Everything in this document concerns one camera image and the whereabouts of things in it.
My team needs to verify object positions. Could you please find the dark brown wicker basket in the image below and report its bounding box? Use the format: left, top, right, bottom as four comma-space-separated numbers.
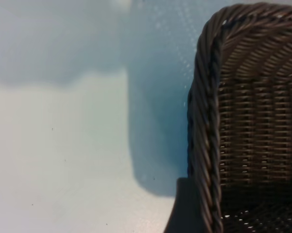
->
186, 1, 292, 233

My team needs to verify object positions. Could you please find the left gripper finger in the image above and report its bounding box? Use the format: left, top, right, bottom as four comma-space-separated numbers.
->
163, 178, 207, 233

